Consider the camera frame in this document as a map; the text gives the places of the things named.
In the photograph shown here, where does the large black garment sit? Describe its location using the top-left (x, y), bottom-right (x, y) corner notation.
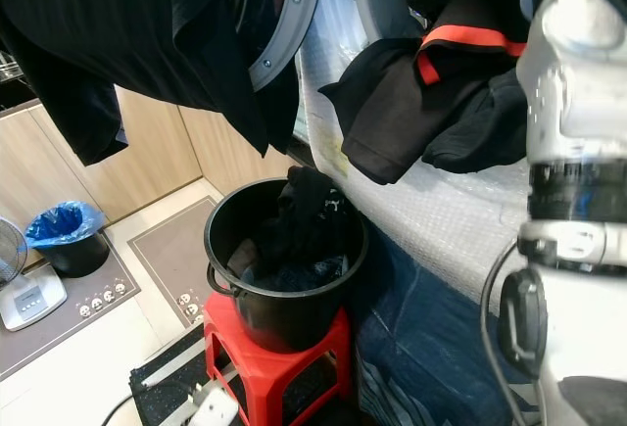
top-left (0, 0), bottom-right (301, 166)

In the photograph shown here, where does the bubble-wrapped white washing machine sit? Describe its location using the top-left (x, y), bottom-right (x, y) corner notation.
top-left (292, 0), bottom-right (550, 302)

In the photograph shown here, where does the black bin with blue bag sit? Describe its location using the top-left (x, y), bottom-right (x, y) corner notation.
top-left (24, 200), bottom-right (110, 279)

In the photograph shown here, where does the white standing fan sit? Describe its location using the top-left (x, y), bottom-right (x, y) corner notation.
top-left (0, 218), bottom-right (69, 333)

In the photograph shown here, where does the grey paw print floor mat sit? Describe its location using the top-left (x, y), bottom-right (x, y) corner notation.
top-left (0, 234), bottom-right (142, 380)

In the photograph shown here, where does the grey bordered floor mat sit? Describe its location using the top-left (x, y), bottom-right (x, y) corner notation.
top-left (126, 195), bottom-right (219, 328)

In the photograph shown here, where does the light wooden cabinet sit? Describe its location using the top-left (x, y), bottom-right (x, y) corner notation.
top-left (0, 83), bottom-right (301, 227)

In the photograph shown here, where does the black mat with white stripes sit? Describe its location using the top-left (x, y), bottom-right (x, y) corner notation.
top-left (128, 322), bottom-right (258, 426)

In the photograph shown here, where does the small black crumpled garment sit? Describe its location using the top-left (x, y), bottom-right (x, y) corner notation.
top-left (258, 165), bottom-right (346, 272)

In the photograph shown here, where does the white power strip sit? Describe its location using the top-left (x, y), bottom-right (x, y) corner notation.
top-left (184, 385), bottom-right (242, 426)

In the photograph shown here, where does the black plastic bucket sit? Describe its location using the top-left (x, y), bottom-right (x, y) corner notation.
top-left (204, 177), bottom-right (371, 355)

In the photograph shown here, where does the blue denim garment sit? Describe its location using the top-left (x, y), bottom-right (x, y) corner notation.
top-left (243, 254), bottom-right (350, 294)

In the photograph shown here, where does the red plastic stool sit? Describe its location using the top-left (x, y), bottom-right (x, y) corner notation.
top-left (202, 291), bottom-right (355, 426)

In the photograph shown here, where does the silver round washer door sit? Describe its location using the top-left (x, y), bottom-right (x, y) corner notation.
top-left (247, 0), bottom-right (330, 92)

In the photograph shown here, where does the black garment with red stripe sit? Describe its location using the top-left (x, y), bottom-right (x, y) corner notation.
top-left (317, 23), bottom-right (531, 186)

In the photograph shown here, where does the dark blue patterned cloth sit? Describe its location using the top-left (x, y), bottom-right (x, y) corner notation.
top-left (341, 218), bottom-right (552, 426)

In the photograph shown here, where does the dark grey textured garment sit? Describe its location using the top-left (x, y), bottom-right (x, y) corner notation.
top-left (420, 68), bottom-right (531, 175)

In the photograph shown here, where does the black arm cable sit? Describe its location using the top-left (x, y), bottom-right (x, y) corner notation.
top-left (479, 238), bottom-right (542, 426)

